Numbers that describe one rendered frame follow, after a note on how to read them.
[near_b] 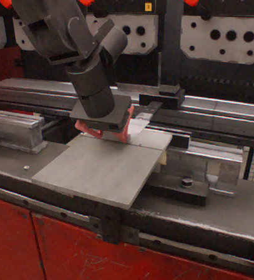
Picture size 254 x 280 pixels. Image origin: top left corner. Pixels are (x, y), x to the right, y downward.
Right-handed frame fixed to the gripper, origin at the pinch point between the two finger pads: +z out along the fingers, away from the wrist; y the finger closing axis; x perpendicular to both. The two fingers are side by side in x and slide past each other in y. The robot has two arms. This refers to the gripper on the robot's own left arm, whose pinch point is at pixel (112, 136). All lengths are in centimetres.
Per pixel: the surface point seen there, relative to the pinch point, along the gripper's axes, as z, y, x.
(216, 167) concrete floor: 175, -16, -99
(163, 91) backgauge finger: 13.6, -2.6, -27.1
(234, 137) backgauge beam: 26.9, -24.5, -24.1
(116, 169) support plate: -2.9, -4.8, 8.5
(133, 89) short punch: -0.9, -0.7, -12.8
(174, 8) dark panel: 9, 2, -66
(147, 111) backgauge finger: 10.9, -1.0, -16.6
